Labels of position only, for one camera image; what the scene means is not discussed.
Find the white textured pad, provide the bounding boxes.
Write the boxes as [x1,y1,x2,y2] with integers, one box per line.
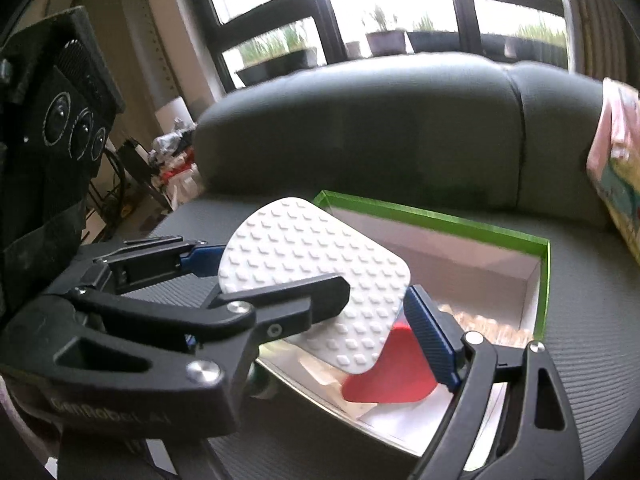
[217,196,412,376]

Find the transparent pink hair claw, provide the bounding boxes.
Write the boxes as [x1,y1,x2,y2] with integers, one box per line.
[438,304,534,348]

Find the red plastic scoop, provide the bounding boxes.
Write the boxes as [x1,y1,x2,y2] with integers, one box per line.
[342,320,438,404]

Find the small green-label white bottle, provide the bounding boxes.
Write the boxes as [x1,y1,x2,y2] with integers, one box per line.
[245,362,279,400]

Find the clutter pile beside sofa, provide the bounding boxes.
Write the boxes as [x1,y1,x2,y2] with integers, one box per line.
[116,96,202,211]

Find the green cardboard box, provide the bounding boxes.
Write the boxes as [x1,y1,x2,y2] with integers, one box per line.
[260,191,550,456]

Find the black planter pots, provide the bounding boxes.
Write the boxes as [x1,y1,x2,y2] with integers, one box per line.
[230,27,568,87]

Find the colourful folded cloth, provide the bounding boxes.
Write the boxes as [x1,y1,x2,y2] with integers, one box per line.
[586,78,640,261]

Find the striped curtain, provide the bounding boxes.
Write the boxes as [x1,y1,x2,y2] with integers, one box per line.
[563,0,628,81]

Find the black camera box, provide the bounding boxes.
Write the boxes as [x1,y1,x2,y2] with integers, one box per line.
[1,6,125,315]

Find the black window frame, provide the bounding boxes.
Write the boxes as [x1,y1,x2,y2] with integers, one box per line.
[191,0,568,91]

